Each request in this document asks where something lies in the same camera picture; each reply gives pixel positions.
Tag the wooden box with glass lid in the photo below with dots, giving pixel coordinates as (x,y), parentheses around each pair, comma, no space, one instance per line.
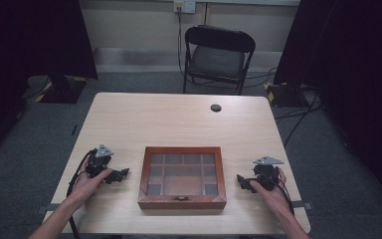
(182,179)

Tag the dark curtain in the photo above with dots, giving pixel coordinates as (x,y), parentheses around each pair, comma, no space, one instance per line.
(30,59)
(354,83)

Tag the black stand base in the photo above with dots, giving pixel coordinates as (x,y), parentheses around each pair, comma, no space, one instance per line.
(63,91)
(285,94)

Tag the person's left hand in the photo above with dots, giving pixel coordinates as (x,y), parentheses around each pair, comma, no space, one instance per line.
(88,186)

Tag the white wall socket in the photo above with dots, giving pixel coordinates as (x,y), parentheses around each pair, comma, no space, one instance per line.
(184,5)

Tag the person's right hand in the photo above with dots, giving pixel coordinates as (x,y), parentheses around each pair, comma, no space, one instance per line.
(271,199)

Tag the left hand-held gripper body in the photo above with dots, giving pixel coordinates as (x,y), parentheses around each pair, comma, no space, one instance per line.
(98,160)

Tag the black folding chair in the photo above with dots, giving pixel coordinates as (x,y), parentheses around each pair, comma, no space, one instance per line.
(217,59)

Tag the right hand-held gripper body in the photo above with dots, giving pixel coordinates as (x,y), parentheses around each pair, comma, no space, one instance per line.
(266,169)

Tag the small dark floor strip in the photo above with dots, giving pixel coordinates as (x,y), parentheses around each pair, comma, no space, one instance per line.
(74,129)

